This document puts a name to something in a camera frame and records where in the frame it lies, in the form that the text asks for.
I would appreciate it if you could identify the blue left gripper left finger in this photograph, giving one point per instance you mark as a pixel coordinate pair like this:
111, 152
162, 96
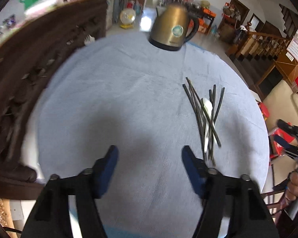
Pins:
103, 170

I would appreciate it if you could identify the beige sofa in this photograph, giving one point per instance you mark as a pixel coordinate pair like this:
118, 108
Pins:
282, 103

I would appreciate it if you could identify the person's right hand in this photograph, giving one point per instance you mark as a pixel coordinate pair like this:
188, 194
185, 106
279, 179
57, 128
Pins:
291, 192

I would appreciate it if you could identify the dark chopstick one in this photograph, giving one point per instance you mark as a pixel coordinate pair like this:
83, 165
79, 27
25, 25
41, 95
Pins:
212, 128

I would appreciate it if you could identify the bronze electric kettle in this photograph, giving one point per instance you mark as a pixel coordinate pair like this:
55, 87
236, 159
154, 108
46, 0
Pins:
173, 27

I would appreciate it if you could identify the small electric fan heater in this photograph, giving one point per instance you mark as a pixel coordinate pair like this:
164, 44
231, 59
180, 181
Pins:
127, 18

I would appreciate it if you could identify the wooden stair railing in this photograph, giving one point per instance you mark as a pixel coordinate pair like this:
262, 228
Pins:
254, 45

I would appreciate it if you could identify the dark chopstick four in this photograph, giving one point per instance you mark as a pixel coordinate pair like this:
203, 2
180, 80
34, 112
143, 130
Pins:
213, 113

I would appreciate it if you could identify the dark carved wooden sideboard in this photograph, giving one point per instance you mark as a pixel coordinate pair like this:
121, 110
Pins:
29, 58

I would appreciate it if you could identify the orange box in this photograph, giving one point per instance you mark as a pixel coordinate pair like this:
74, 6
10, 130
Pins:
209, 12

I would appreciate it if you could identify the dark chopstick two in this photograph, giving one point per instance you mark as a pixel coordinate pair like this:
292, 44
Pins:
198, 118

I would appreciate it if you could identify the red child chair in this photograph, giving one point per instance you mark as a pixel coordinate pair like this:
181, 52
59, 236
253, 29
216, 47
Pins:
279, 142

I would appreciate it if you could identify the dark chopstick three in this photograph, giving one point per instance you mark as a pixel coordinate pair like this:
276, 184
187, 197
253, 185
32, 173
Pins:
219, 105

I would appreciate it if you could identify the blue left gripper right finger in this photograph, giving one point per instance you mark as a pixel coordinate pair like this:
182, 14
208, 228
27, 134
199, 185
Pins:
196, 169

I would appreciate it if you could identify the light blue table cloth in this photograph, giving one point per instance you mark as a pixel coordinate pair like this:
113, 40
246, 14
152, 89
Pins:
123, 91

